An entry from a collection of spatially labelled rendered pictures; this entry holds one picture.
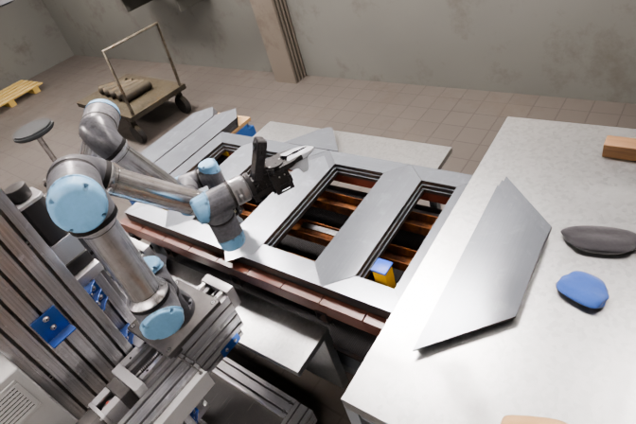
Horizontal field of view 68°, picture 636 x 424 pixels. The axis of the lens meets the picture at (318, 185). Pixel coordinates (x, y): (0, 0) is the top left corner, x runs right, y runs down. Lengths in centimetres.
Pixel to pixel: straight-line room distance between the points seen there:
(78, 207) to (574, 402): 115
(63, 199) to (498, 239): 114
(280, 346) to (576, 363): 101
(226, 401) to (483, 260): 143
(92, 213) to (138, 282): 25
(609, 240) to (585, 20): 264
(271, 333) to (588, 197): 120
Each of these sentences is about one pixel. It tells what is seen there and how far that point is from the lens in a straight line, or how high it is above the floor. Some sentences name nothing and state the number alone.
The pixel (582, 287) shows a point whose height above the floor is 108.
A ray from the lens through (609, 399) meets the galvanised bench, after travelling 126.
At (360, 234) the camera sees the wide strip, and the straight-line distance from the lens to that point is 185.
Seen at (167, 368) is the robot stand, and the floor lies 96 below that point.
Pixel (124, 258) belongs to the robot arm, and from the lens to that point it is 125.
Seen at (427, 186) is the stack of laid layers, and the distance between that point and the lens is 205.
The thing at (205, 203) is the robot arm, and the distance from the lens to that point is 124.
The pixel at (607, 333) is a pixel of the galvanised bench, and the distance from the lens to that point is 135.
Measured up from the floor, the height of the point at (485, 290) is 107.
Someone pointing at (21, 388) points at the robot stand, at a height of 117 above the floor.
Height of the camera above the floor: 214
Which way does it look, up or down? 36 degrees down
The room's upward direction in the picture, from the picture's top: 17 degrees counter-clockwise
